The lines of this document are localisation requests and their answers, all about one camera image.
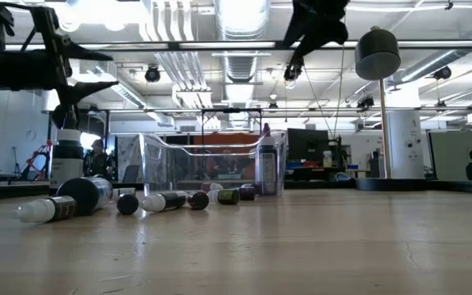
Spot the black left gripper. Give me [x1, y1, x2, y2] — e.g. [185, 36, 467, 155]
[0, 6, 120, 130]

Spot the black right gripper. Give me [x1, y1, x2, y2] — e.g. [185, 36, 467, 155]
[280, 0, 350, 69]

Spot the large white-capped food coloring bottle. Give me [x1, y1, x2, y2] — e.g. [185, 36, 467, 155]
[48, 129, 85, 197]

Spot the large blue food coloring bottle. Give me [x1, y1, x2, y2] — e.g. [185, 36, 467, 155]
[57, 175, 114, 217]

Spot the large purple food coloring bottle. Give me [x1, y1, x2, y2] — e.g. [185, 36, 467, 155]
[255, 122, 280, 197]

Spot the small blue food coloring bottle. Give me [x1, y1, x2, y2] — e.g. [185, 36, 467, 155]
[238, 184, 258, 202]

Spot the small green food coloring bottle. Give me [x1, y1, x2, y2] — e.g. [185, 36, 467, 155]
[207, 188, 242, 207]

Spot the black hanging spotlight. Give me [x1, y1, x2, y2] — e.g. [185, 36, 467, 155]
[432, 65, 453, 81]
[283, 64, 302, 82]
[144, 65, 162, 84]

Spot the black desk lamp brass pole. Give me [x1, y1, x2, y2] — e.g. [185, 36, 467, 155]
[353, 25, 429, 192]

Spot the red metal stand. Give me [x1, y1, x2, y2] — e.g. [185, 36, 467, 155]
[21, 138, 53, 181]

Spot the black computer monitor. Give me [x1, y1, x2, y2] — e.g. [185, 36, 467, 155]
[287, 128, 330, 163]

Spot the white round pillar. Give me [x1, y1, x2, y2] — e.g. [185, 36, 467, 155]
[386, 109, 425, 179]

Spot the clear plastic bin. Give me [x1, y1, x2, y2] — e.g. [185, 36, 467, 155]
[139, 129, 288, 197]

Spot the grey cubicle partition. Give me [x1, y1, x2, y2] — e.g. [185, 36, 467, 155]
[427, 129, 472, 182]

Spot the black horizontal frame beam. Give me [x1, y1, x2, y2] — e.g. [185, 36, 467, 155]
[4, 39, 472, 52]

